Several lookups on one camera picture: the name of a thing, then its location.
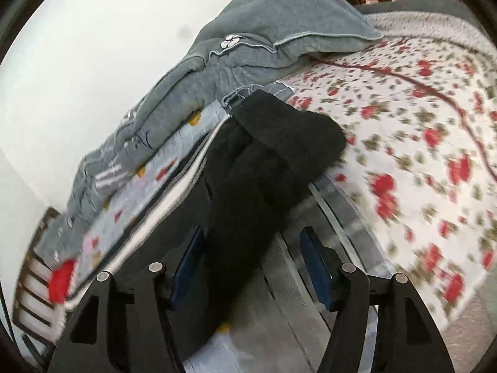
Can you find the dark wooden slatted footboard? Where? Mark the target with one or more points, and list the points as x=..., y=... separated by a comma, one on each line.
x=46, y=219

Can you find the grey quilt with white flowers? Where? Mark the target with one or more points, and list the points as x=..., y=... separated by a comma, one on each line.
x=233, y=19

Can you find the light blue fruit-print blanket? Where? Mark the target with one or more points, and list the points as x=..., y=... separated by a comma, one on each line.
x=174, y=151

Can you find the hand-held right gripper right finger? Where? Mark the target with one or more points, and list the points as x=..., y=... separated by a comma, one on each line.
x=315, y=268

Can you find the white red-flower bedsheet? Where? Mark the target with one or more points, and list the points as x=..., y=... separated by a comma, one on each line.
x=407, y=124

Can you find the black pants with white stripes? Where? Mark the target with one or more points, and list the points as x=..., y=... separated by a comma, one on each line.
x=256, y=186

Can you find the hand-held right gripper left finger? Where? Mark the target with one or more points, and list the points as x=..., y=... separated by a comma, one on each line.
x=189, y=261

